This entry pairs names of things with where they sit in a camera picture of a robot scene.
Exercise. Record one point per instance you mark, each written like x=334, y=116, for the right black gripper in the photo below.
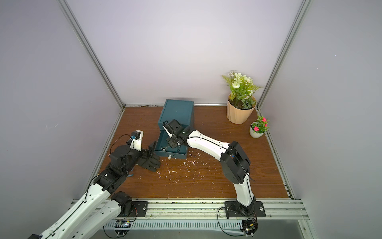
x=173, y=139

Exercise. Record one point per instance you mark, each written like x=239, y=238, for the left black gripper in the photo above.
x=150, y=151

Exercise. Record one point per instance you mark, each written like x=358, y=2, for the teal drawer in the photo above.
x=163, y=148

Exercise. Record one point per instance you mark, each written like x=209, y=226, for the teal three-drawer cabinet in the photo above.
x=180, y=110

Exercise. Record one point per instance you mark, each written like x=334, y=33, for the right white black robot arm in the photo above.
x=234, y=161

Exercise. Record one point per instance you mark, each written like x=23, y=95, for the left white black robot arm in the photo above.
x=101, y=202

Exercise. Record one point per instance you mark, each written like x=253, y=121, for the left electronics board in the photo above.
x=122, y=227

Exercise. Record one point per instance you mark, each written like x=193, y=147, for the electronics board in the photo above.
x=249, y=227
x=122, y=227

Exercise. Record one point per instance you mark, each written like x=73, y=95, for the large white-flower potted plant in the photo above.
x=241, y=102

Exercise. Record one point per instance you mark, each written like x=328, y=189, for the small pink-flower potted plant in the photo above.
x=259, y=127

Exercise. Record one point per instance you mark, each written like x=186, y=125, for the right electronics board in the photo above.
x=249, y=227

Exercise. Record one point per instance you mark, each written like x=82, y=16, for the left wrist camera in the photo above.
x=136, y=140

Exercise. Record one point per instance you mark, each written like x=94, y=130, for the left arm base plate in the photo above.
x=134, y=209

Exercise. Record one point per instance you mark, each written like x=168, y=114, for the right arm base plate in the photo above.
x=234, y=209

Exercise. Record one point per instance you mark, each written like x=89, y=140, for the aluminium front rail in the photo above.
x=208, y=209

